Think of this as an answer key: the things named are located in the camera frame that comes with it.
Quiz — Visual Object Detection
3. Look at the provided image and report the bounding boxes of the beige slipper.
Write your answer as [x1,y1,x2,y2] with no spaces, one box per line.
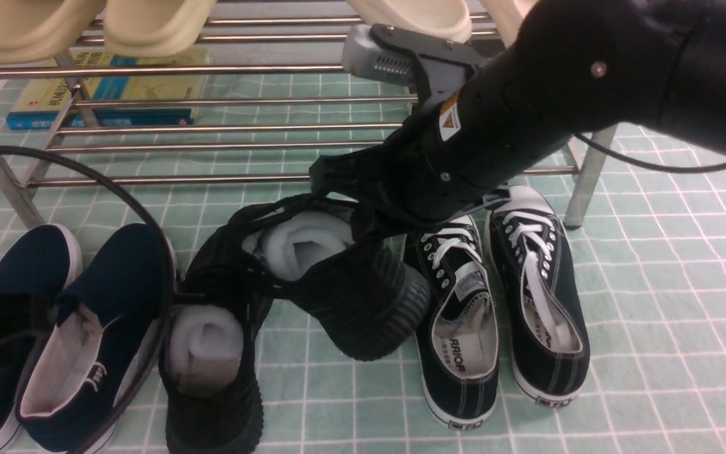
[0,1,106,64]
[103,1,217,58]

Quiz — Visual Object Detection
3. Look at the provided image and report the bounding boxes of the cream slipper far right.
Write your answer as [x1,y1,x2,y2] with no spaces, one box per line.
[480,0,537,47]

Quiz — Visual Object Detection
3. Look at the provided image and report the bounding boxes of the black cable left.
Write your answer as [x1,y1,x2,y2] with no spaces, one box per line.
[0,146,176,454]

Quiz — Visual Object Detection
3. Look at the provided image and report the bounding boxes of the navy slip-on shoe left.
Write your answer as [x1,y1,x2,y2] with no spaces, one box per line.
[0,224,83,452]

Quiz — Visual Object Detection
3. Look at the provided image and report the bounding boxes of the metal shoe rack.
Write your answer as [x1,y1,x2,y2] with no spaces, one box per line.
[0,0,619,230]

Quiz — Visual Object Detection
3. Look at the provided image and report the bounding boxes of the black knit sneaker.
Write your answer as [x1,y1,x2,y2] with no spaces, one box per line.
[159,225,273,453]
[226,194,431,361]

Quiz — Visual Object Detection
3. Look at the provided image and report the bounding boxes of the cream slipper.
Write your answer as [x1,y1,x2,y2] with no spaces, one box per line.
[480,0,537,47]
[347,0,473,43]

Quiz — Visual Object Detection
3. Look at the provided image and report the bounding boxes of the navy slip-on shoe right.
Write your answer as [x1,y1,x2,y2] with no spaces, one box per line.
[17,223,166,453]

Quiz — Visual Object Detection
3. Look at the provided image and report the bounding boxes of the yellow and blue book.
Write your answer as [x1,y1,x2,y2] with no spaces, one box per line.
[6,48,210,131]

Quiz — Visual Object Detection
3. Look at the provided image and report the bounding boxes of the black canvas sneaker left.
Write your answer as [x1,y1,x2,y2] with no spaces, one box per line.
[401,215,499,431]

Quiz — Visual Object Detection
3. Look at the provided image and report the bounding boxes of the black cable right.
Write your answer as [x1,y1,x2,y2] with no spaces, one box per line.
[574,132,726,175]

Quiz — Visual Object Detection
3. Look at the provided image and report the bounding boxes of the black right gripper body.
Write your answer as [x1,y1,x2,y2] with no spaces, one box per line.
[310,131,464,231]

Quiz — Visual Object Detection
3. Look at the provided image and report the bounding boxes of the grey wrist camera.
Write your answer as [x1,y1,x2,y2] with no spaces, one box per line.
[341,24,486,104]

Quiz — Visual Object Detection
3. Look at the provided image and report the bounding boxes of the black canvas sneaker right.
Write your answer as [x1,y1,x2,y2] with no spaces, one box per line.
[483,185,591,407]

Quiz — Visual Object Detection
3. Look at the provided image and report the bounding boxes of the navy slip-on shoe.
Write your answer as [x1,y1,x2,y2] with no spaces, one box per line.
[0,224,83,452]
[17,223,166,453]

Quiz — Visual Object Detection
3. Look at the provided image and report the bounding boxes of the beige slipper far left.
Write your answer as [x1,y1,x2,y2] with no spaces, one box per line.
[0,1,106,64]

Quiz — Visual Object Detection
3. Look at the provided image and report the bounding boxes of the black canvas sneaker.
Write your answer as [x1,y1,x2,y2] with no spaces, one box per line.
[483,185,591,407]
[401,215,499,431]

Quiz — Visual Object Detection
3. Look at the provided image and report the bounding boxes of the black cable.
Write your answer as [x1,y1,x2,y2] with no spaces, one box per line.
[574,132,726,175]
[0,146,176,454]

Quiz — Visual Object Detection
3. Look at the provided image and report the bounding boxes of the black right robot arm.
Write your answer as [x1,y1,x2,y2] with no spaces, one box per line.
[310,1,726,236]

